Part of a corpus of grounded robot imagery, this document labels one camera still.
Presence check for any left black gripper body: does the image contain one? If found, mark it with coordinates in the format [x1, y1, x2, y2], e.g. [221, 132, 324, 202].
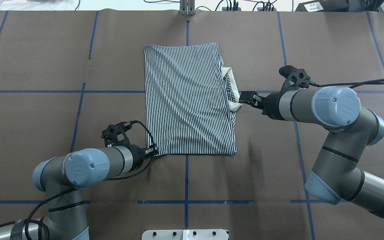
[131, 145, 159, 169]

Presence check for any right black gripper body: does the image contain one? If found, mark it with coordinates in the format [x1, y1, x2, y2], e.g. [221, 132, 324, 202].
[256, 92, 283, 120]

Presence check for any navy white striped polo shirt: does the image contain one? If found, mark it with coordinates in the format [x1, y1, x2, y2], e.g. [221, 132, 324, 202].
[144, 42, 241, 156]

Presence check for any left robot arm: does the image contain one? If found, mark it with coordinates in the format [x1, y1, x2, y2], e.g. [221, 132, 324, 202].
[0, 145, 158, 240]

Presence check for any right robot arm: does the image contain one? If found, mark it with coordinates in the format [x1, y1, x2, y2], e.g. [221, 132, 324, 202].
[239, 86, 384, 218]

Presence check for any black power strip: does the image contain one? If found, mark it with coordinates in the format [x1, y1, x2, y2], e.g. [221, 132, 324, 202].
[222, 5, 241, 12]

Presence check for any black box with label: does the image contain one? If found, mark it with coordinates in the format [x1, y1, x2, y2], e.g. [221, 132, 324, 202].
[294, 0, 349, 12]

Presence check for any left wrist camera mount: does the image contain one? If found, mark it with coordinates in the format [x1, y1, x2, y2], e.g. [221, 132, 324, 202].
[101, 121, 133, 147]

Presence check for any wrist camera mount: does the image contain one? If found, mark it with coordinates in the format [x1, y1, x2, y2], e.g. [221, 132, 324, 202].
[279, 65, 310, 92]
[101, 121, 133, 147]

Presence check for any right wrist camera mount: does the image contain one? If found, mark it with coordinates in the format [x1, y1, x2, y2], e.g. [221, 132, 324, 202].
[279, 65, 310, 92]

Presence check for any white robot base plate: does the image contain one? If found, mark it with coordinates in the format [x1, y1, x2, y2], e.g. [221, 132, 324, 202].
[141, 229, 230, 240]

